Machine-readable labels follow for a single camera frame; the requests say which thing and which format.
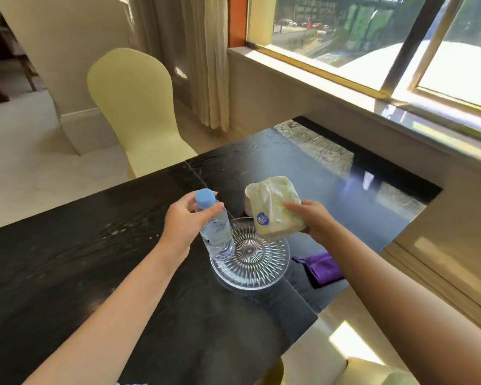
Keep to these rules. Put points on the person's left hand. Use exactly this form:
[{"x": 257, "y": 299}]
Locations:
[{"x": 180, "y": 224}]

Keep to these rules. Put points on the person's right hand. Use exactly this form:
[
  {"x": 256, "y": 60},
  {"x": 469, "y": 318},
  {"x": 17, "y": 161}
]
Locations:
[{"x": 316, "y": 222}]

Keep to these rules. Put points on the person's left thumb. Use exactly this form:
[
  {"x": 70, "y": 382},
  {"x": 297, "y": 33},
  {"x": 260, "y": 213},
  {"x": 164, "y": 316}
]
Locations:
[{"x": 211, "y": 209}]

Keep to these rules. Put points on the person's right thumb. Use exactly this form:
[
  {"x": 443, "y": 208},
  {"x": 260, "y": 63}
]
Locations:
[{"x": 293, "y": 207}]

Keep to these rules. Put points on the yellow tissue pack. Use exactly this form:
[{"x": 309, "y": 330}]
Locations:
[{"x": 274, "y": 208}]

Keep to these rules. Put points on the clear water bottle blue cap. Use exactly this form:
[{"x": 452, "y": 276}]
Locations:
[{"x": 216, "y": 232}]

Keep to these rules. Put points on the person's right forearm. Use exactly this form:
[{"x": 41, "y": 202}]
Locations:
[{"x": 405, "y": 316}]

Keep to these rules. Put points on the person's left forearm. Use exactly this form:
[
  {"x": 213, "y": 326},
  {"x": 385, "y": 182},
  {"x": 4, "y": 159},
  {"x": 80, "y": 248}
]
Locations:
[{"x": 104, "y": 320}]

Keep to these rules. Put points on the clear glass plate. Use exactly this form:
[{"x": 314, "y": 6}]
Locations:
[{"x": 250, "y": 256}]

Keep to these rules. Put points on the purple cloth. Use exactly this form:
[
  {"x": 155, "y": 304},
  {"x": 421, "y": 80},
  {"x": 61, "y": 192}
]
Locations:
[{"x": 318, "y": 268}]

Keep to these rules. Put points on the cream yellow chair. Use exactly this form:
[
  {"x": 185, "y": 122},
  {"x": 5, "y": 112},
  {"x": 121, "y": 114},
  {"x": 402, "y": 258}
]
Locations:
[{"x": 138, "y": 112}]

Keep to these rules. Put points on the beige curtain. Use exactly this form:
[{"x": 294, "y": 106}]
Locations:
[{"x": 192, "y": 56}]

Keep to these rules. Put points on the cream cushioned seat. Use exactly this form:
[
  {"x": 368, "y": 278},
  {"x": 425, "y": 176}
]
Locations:
[{"x": 368, "y": 372}]

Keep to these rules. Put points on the gold framed window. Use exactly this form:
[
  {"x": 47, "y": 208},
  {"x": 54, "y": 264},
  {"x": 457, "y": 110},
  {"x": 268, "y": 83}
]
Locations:
[{"x": 380, "y": 44}]

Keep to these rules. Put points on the dark wooden chair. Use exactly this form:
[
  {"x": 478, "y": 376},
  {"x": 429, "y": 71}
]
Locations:
[{"x": 8, "y": 48}]

